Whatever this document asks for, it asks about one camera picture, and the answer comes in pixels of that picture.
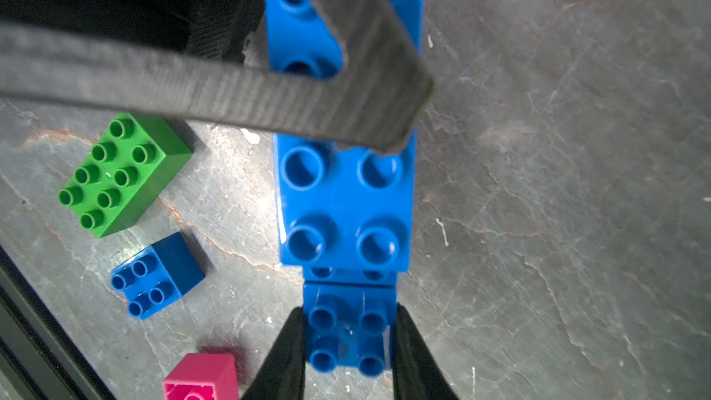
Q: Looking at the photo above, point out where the blue long lego brick front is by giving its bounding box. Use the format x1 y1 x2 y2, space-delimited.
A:
266 0 433 280

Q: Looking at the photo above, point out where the dark green long lego brick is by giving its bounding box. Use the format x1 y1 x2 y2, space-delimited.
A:
57 112 193 238

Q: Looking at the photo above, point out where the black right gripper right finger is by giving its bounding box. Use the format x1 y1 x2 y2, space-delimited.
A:
392 304 458 400

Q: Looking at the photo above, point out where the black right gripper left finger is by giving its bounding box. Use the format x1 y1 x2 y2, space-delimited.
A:
242 307 306 400

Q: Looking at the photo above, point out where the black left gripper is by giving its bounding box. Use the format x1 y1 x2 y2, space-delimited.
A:
1 0 433 155

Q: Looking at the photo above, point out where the blue long lego brick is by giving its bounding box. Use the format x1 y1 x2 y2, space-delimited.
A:
303 267 397 287
266 0 433 280

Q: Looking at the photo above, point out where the small blue square lego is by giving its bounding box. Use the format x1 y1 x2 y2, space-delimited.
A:
303 283 397 377
110 233 205 320

